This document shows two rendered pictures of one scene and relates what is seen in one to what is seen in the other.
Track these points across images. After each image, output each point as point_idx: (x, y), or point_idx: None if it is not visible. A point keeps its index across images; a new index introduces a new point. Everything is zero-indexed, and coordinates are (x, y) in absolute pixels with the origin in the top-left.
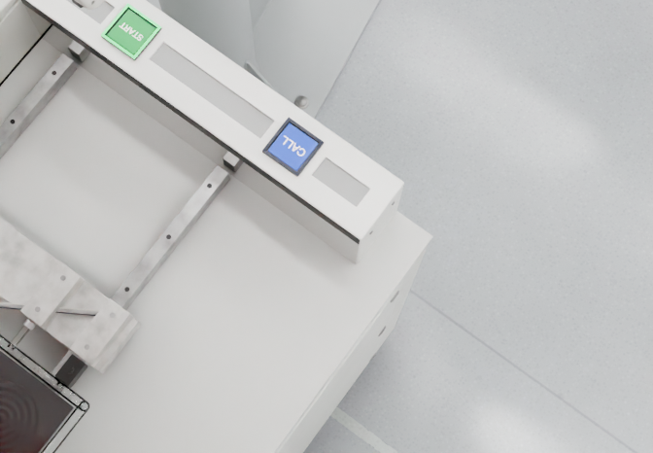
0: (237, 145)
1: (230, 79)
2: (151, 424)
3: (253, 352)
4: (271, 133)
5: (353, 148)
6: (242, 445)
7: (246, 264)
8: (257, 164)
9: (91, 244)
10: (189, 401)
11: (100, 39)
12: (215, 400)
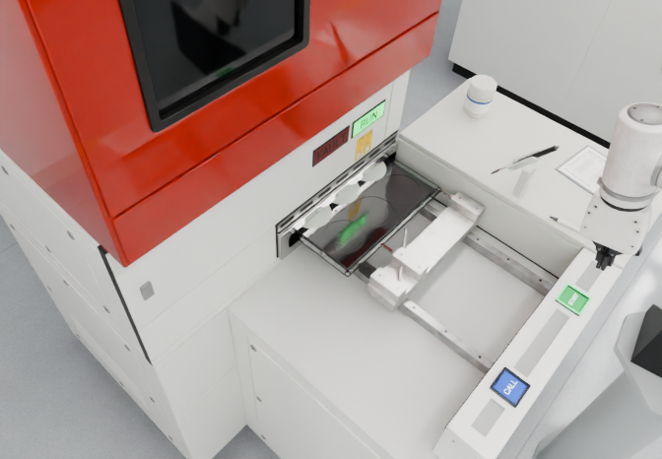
0: (506, 353)
1: (552, 353)
2: (336, 318)
3: (374, 378)
4: (517, 374)
5: (513, 428)
6: (318, 366)
7: (430, 379)
8: (495, 363)
9: (439, 296)
10: (347, 339)
11: (564, 284)
12: (347, 354)
